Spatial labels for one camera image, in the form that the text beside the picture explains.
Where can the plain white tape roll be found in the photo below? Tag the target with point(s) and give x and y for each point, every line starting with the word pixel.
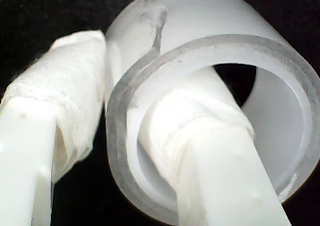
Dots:
pixel 200 23

